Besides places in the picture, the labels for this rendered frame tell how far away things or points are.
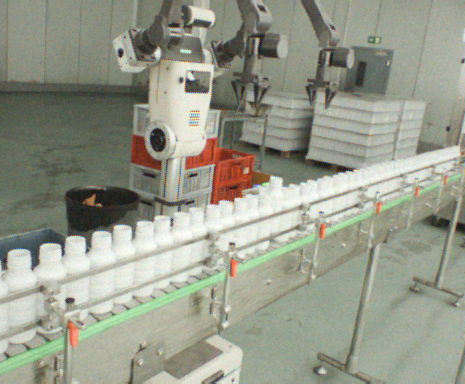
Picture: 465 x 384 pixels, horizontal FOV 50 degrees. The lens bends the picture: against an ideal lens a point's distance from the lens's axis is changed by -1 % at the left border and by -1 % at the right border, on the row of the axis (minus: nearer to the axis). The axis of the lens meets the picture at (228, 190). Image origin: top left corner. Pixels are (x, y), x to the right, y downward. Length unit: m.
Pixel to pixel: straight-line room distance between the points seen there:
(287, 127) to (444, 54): 4.36
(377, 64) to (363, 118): 4.31
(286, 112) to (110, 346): 7.57
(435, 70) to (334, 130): 4.15
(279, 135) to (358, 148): 1.46
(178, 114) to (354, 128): 6.04
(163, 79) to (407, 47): 10.11
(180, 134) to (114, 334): 1.05
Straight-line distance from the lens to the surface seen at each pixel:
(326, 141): 8.02
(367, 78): 12.04
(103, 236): 1.06
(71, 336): 0.93
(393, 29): 11.99
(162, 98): 1.96
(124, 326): 1.11
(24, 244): 1.66
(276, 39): 1.50
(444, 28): 11.65
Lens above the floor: 1.54
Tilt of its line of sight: 15 degrees down
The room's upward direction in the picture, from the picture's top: 7 degrees clockwise
